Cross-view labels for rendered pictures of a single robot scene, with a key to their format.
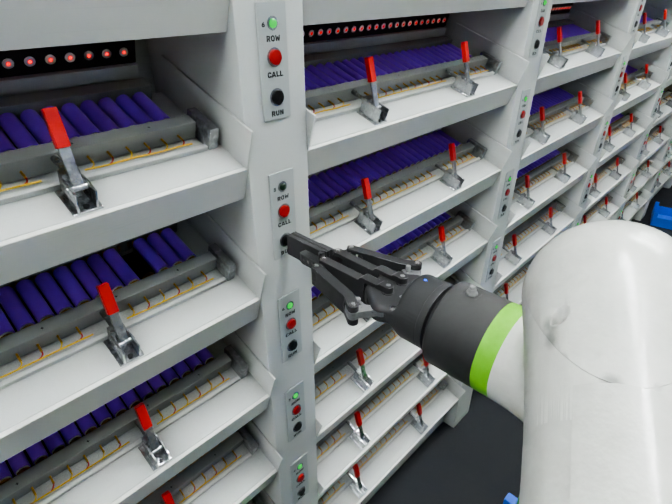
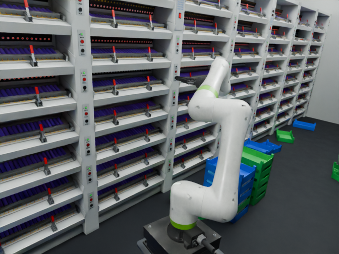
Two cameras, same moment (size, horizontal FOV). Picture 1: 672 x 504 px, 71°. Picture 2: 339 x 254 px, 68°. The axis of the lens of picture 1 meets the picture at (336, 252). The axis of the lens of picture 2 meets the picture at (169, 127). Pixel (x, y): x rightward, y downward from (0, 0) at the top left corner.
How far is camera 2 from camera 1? 1.27 m
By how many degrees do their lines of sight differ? 10
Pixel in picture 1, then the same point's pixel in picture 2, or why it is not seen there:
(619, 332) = (216, 64)
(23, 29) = (151, 36)
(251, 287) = (168, 86)
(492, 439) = not seen: hidden behind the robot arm
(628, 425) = (215, 68)
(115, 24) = (159, 36)
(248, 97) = (173, 49)
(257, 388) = (165, 112)
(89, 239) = (150, 66)
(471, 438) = not seen: hidden behind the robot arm
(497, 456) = not seen: hidden behind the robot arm
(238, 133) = (170, 55)
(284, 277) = (174, 85)
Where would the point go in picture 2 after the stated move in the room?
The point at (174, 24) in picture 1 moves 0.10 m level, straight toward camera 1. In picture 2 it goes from (165, 37) to (169, 38)
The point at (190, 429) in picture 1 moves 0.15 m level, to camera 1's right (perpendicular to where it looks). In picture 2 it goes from (153, 114) to (174, 115)
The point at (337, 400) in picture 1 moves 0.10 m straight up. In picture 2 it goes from (180, 129) to (181, 118)
